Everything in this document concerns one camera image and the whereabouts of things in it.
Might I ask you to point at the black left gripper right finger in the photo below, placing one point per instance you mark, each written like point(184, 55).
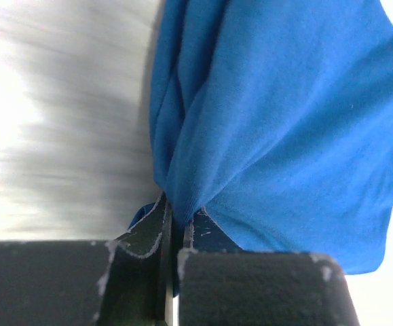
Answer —
point(204, 234)

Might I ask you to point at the blue t shirt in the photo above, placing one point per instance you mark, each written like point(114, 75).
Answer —
point(277, 118)

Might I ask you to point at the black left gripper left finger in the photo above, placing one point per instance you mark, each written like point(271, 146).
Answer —
point(146, 236)

